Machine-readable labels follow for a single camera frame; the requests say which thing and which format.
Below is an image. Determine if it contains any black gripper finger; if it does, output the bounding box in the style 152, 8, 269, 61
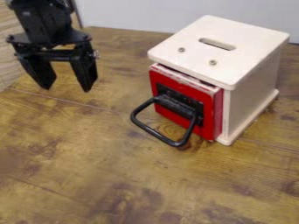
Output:
69, 53, 99, 93
18, 55, 55, 90

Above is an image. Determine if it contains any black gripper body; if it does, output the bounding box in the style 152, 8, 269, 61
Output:
5, 0, 97, 61

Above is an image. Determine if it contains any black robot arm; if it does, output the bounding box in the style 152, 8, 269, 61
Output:
5, 0, 98, 92

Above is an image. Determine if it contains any red drawer front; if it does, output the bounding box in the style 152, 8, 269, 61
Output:
149, 63, 224, 141

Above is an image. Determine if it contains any white wooden drawer box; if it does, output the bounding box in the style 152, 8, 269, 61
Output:
146, 16, 289, 145

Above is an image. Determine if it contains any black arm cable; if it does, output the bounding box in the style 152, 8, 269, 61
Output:
61, 0, 77, 14

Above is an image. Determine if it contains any black metal drawer handle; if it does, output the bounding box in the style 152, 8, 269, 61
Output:
129, 94, 204, 147

